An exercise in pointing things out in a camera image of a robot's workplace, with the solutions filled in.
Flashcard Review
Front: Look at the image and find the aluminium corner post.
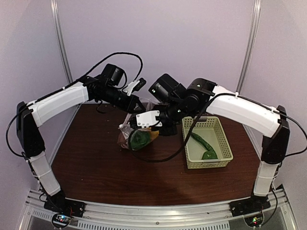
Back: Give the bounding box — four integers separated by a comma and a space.
50, 0, 73, 83
236, 0, 261, 92

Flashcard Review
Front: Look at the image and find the right circuit board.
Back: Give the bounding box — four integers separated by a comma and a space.
244, 214, 264, 228

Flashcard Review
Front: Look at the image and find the black right camera cable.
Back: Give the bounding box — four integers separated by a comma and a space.
128, 93, 226, 163

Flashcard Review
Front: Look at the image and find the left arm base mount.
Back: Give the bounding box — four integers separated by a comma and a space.
44, 194, 85, 218

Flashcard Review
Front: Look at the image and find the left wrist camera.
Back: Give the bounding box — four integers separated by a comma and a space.
122, 78, 146, 96

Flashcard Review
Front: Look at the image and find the pale green perforated basket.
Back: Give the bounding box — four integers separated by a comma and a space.
185, 116, 233, 169

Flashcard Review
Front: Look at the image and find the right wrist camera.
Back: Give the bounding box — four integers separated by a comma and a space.
129, 110, 162, 129

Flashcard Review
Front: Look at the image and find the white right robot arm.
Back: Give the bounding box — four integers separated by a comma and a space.
148, 74, 290, 212

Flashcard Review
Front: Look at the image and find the left aluminium corner post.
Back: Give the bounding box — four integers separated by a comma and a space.
50, 0, 73, 83

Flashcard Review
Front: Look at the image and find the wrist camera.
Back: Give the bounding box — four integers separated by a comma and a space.
122, 78, 146, 96
129, 110, 162, 129

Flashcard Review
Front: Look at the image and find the circuit board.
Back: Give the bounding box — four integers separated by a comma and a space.
51, 213, 72, 228
244, 214, 264, 228

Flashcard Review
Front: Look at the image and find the clear zip top bag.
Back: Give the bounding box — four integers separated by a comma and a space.
117, 112, 159, 151

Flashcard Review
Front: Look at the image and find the green pepper toy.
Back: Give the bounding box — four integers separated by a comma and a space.
201, 151, 218, 160

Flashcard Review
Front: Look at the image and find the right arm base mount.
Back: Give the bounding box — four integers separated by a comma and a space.
229, 195, 271, 217

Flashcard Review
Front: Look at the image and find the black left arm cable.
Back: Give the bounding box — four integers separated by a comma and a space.
5, 51, 144, 159

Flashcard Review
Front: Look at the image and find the green bok choy toy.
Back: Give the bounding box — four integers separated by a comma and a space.
128, 130, 151, 151

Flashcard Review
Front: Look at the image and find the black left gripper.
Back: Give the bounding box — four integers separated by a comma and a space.
98, 84, 145, 113

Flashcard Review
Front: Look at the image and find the aluminium front rail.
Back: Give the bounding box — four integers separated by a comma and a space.
24, 189, 295, 230

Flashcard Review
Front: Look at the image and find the left circuit board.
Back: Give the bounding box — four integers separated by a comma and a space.
51, 213, 72, 228

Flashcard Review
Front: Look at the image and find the brown potato toy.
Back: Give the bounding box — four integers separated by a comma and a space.
118, 133, 129, 149

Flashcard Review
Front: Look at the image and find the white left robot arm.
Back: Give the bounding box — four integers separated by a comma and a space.
16, 64, 146, 213

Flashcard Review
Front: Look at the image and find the orange mango slice toy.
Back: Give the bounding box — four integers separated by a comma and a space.
150, 130, 159, 141

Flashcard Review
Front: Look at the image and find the right aluminium corner post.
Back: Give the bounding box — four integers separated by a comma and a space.
236, 0, 261, 92

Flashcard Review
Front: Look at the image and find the dark green cucumber toy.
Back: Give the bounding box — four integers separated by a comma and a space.
191, 132, 216, 153

